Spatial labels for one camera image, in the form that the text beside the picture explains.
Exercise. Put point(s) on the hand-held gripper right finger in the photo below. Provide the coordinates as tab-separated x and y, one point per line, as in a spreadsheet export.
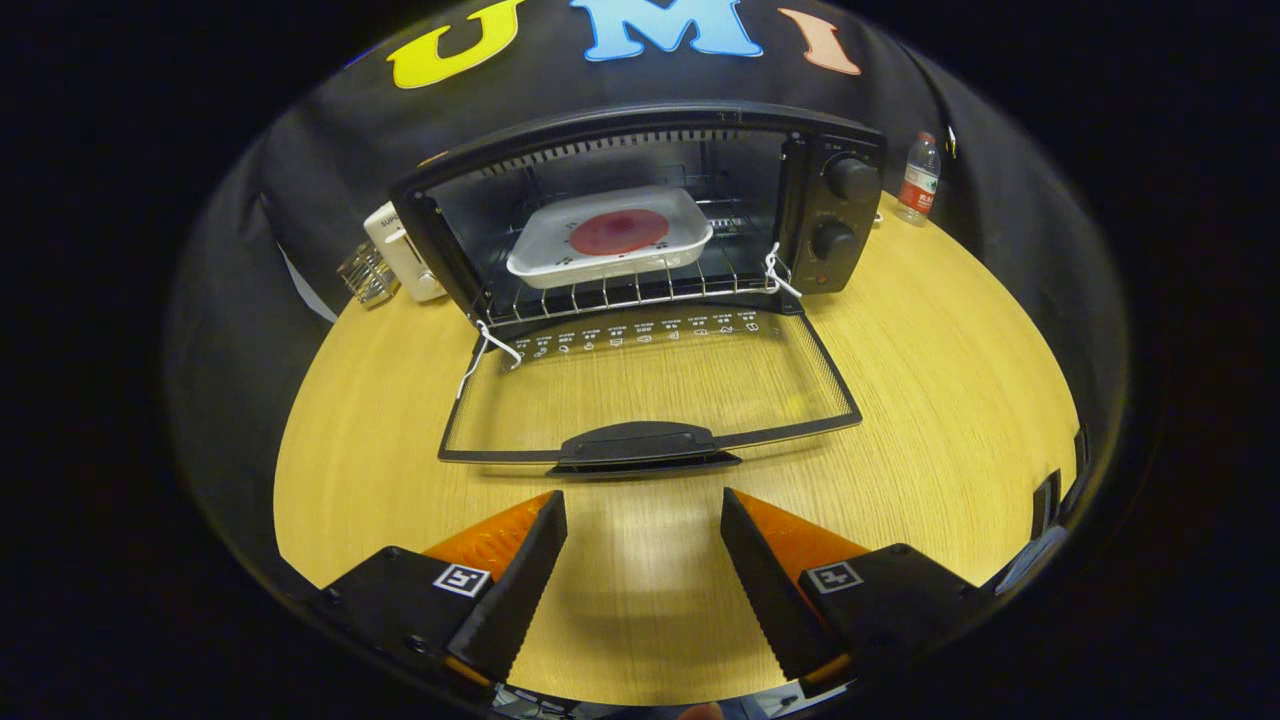
765	590

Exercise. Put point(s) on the pink ham slice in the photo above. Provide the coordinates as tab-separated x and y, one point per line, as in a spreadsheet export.
620	232

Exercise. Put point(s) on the clear water bottle red label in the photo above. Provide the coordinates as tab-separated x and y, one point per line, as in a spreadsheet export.
918	185

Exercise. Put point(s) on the white pop-up toaster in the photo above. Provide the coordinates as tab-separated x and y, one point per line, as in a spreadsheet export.
395	250

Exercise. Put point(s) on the black toaster oven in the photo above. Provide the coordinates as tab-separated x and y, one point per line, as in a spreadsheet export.
850	240

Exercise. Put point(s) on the dark furniture piece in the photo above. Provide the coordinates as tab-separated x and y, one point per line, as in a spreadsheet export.
1045	500

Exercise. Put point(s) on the white square dish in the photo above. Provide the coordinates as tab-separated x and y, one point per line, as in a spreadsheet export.
540	250

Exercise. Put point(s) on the black backdrop cloth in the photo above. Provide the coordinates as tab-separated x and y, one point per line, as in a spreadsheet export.
220	330

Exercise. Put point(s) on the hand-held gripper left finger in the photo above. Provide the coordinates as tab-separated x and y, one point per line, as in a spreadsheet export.
520	590

